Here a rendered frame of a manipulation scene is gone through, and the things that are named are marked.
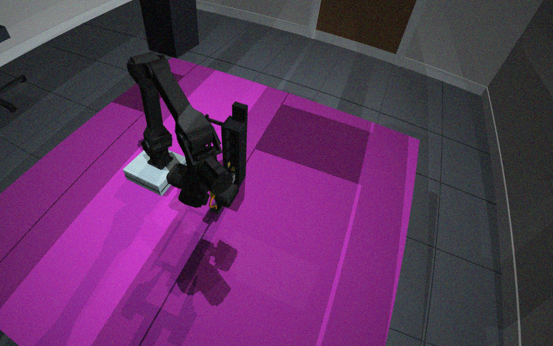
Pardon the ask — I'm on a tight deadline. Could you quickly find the yellow plug with orange cord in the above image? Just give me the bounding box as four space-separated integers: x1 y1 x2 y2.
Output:
209 192 217 209

